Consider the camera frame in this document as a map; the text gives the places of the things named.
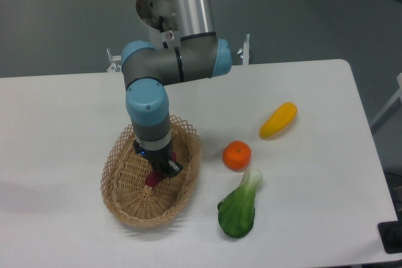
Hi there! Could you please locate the purple sweet potato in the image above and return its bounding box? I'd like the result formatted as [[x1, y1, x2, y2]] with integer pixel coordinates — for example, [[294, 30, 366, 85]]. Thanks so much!
[[145, 161, 165, 187]]

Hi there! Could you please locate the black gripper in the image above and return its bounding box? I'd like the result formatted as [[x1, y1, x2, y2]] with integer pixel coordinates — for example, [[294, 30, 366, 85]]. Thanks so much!
[[133, 140, 183, 178]]

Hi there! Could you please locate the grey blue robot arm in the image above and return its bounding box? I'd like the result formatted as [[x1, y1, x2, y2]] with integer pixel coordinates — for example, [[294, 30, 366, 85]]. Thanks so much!
[[121, 0, 232, 179]]

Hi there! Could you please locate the black box at edge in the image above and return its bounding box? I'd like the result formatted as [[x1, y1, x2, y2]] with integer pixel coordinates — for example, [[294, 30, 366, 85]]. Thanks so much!
[[378, 221, 401, 254]]

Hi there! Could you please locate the black cable on pedestal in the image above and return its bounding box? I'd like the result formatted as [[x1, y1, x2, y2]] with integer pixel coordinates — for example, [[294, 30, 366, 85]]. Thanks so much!
[[158, 16, 169, 50]]

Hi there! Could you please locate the woven wicker basket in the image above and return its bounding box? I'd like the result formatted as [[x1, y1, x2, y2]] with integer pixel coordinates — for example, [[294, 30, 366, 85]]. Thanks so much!
[[100, 115, 202, 228]]

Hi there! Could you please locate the yellow mango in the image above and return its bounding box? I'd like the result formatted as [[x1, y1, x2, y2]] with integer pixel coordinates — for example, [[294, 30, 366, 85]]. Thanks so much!
[[259, 102, 298, 139]]

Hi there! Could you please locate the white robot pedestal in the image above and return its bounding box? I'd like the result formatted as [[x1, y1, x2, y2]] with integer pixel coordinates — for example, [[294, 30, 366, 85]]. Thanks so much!
[[136, 0, 180, 49]]

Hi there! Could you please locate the white frame at right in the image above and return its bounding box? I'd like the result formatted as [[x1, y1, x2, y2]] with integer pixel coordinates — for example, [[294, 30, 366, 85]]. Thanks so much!
[[369, 73, 401, 134]]

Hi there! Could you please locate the orange mandarin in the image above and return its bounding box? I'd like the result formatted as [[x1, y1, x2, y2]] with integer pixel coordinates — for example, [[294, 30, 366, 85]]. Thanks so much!
[[222, 141, 252, 171]]

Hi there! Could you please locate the green bok choy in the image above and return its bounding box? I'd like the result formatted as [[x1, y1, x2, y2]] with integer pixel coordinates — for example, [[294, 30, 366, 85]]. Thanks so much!
[[217, 168, 263, 239]]

